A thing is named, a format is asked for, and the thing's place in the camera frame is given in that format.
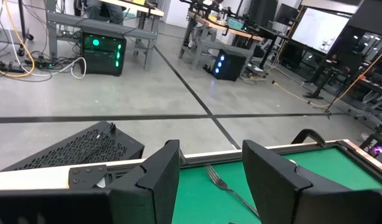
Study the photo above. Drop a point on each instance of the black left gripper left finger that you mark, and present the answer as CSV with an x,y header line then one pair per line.
x,y
156,186

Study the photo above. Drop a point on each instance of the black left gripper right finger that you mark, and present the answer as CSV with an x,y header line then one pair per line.
x,y
272,186

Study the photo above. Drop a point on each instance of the teal box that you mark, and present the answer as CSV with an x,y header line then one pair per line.
x,y
235,23

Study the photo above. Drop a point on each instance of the black floor stand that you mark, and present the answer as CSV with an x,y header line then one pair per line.
x,y
321,84

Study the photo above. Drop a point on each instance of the black computer with green lights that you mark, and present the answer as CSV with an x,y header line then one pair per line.
x,y
100,56

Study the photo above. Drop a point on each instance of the large white display screen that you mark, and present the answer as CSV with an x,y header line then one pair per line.
x,y
320,29

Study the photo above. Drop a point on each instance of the person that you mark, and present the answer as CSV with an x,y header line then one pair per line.
x,y
198,34
107,11

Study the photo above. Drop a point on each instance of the black corner bracket plate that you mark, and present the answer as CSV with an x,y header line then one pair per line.
x,y
85,177

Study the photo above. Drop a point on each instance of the black mesh computer case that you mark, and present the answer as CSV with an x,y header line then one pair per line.
x,y
85,149

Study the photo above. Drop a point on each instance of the black computer with blue lights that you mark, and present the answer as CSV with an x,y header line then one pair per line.
x,y
231,65

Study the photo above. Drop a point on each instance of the black power strip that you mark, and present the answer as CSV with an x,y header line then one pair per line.
x,y
7,67

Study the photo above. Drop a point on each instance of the silver fork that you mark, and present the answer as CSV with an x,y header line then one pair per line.
x,y
220,183

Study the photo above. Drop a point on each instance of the grey workbench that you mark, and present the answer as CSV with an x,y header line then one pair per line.
x,y
209,46
100,25

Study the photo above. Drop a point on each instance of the black background robot arm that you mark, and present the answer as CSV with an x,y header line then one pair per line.
x,y
206,6

